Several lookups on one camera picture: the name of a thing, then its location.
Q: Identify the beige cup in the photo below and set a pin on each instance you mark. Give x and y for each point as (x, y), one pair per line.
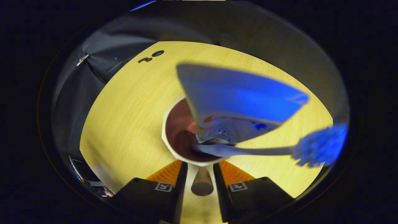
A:
(178, 133)

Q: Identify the white toothpaste tube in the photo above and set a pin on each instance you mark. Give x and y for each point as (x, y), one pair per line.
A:
(236, 96)

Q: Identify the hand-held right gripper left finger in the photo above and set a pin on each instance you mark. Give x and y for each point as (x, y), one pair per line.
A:
(182, 193)

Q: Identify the small silver clip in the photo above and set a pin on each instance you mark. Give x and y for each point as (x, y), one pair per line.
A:
(82, 59)

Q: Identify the light blue toothbrush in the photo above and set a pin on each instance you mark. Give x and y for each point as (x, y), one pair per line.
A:
(264, 151)

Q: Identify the black backdrop cloth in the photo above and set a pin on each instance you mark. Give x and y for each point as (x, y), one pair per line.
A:
(130, 40)

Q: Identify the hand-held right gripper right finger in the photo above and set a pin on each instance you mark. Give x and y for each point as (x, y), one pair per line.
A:
(221, 199)

